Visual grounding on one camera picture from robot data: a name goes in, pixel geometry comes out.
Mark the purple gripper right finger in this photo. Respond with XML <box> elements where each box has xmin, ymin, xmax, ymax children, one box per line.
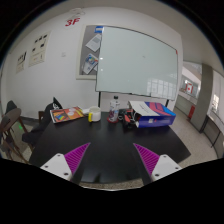
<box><xmin>134</xmin><ymin>143</ymin><xmax>181</xmax><ymax>181</ymax></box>

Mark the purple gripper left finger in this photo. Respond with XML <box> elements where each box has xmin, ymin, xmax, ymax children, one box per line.
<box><xmin>41</xmin><ymin>143</ymin><xmax>90</xmax><ymax>181</ymax></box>

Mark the clear plastic water bottle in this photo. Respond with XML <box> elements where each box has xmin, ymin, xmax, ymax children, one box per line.
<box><xmin>109</xmin><ymin>96</ymin><xmax>120</xmax><ymax>120</ymax></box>

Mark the blue red cardboard box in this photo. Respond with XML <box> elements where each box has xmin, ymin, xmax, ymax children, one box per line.
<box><xmin>129</xmin><ymin>101</ymin><xmax>176</xmax><ymax>128</ymax></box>

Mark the colourful book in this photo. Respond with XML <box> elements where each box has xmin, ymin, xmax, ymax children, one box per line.
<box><xmin>50</xmin><ymin>107</ymin><xmax>84</xmax><ymax>123</ymax></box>

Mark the red black tool pile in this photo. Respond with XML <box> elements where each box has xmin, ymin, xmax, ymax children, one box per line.
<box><xmin>118</xmin><ymin>109</ymin><xmax>135</xmax><ymax>128</ymax></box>

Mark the red round coaster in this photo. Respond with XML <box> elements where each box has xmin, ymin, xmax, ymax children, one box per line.
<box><xmin>107</xmin><ymin>118</ymin><xmax>118</xmax><ymax>124</ymax></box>

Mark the black side table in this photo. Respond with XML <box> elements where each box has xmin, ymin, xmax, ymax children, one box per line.
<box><xmin>202</xmin><ymin>116</ymin><xmax>224</xmax><ymax>158</ymax></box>

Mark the brown wooden chair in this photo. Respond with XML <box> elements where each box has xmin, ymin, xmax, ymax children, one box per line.
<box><xmin>0</xmin><ymin>108</ymin><xmax>28</xmax><ymax>163</ymax></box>

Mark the large whiteboard on stand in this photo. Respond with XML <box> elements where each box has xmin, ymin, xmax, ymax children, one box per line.
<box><xmin>96</xmin><ymin>27</ymin><xmax>178</xmax><ymax>101</ymax></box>

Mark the grey notice board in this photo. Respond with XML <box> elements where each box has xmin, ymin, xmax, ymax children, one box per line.
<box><xmin>76</xmin><ymin>25</ymin><xmax>103</xmax><ymax>80</ymax></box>

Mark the white mug yellow handle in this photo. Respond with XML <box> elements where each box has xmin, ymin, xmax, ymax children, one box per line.
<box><xmin>88</xmin><ymin>106</ymin><xmax>101</xmax><ymax>122</ymax></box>

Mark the small white wall poster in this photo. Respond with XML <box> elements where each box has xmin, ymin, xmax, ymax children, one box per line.
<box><xmin>16</xmin><ymin>51</ymin><xmax>27</xmax><ymax>73</ymax></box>

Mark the red 3F wall sign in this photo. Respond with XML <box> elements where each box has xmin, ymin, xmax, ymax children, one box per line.
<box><xmin>65</xmin><ymin>18</ymin><xmax>80</xmax><ymax>27</ymax></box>

